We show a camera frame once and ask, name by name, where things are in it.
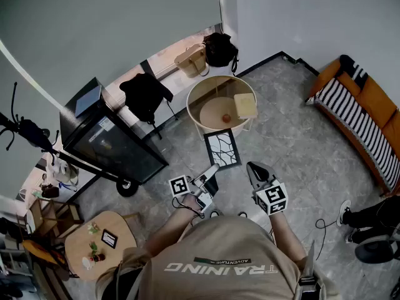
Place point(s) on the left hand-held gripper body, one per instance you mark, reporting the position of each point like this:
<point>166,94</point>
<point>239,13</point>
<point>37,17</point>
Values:
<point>179,185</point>

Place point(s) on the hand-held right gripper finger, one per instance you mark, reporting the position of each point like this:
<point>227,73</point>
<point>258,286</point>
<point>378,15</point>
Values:
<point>251,177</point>
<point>265,168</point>

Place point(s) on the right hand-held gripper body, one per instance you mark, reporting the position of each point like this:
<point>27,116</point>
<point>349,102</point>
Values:
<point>272,198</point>

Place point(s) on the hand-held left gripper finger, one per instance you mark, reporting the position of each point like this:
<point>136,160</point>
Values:
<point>210,171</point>
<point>212,186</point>

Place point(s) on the black white patterned picture frame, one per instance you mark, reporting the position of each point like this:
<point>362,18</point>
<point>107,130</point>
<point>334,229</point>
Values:
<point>222,148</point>

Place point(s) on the person's right forearm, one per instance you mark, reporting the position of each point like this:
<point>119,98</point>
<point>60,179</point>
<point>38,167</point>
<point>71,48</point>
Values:
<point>286,236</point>

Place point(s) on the person's left forearm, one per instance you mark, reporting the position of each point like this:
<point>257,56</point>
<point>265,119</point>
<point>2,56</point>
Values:
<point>168,230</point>

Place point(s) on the black shoulder bag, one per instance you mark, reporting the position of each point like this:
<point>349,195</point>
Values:
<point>143,95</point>

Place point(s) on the black cabinet wheel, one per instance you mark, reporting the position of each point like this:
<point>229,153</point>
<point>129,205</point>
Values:
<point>126,187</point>

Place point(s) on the small orange ball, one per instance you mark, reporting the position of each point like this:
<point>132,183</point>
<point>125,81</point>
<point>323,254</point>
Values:
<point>226,117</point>

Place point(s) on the person's beige shirt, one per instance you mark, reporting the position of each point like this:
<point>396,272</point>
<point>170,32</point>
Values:
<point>218,245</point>

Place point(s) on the beige book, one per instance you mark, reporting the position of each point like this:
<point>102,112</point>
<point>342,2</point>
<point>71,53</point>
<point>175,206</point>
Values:
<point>246,105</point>

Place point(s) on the round wooden side table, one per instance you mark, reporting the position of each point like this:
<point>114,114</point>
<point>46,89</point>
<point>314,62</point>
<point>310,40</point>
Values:
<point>215,89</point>

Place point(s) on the white flower decoration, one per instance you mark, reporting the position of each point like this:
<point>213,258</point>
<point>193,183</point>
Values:
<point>93,227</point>

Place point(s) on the black white striped blanket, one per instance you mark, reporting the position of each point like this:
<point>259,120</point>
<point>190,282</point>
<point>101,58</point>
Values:
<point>356,114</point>

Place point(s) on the small potted green plant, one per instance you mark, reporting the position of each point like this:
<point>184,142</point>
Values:
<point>97,253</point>

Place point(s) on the beige tote bag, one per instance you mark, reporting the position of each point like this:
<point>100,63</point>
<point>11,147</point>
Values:
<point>190,62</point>

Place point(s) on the small wooden side table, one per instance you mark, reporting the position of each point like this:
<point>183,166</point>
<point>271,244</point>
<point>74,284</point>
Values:
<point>81,245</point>

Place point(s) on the pale hanging bag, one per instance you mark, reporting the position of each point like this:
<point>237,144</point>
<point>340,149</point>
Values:
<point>64,172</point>

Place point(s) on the black backpack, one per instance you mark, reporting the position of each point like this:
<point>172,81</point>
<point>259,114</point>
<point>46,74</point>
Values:
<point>219,50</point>

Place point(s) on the grey-blue notebook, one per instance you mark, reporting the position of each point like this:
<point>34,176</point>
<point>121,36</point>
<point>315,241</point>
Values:
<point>88,101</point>

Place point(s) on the wooden chair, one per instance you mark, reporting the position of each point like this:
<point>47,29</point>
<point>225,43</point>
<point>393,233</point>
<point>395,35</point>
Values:
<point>53,214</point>

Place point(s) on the brown small bag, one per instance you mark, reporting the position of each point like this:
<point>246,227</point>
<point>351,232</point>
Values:
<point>50,191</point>

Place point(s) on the orange sofa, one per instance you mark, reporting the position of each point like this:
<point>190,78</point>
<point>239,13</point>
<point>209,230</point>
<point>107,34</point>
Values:
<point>379,102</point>

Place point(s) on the black coat rack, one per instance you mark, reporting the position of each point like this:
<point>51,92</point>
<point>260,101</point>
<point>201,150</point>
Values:
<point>29,130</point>

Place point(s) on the black-framed rectangular tray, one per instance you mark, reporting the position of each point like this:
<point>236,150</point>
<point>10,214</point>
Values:
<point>109,238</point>

